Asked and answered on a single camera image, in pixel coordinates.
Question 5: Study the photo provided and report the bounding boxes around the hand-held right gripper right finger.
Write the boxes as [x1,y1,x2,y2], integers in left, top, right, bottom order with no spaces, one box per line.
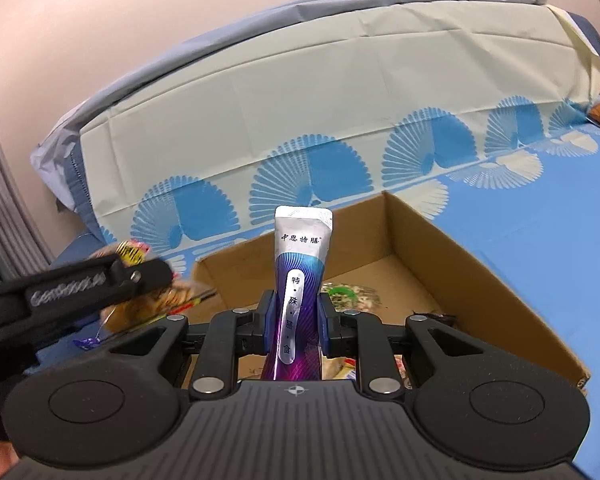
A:
[317,291,487,402]

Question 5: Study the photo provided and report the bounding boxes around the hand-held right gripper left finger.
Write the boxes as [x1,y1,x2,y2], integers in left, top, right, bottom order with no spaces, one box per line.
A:
[92,289,277,402]

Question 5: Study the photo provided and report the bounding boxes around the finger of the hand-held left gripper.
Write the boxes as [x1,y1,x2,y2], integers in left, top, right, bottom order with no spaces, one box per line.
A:
[0,252,175,335]

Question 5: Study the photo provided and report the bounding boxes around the round cracker green label packet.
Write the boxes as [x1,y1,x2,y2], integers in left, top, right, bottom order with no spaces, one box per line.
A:
[322,281,382,312]

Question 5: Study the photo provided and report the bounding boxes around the clear cracker bag yellow label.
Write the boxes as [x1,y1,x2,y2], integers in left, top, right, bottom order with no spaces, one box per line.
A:
[96,239,217,335]

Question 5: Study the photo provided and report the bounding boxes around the purple and silver sachet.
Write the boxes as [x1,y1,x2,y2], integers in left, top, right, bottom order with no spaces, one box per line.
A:
[261,204,335,383]

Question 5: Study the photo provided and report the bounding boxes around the cardboard box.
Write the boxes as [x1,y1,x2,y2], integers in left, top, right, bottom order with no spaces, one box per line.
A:
[179,190,592,397]

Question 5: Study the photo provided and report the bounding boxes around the grey curtain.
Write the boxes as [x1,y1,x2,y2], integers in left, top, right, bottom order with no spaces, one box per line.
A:
[0,72,53,291]

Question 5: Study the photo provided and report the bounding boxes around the light blue bed sheet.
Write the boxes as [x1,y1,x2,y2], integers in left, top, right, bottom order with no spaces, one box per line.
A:
[29,0,551,213]

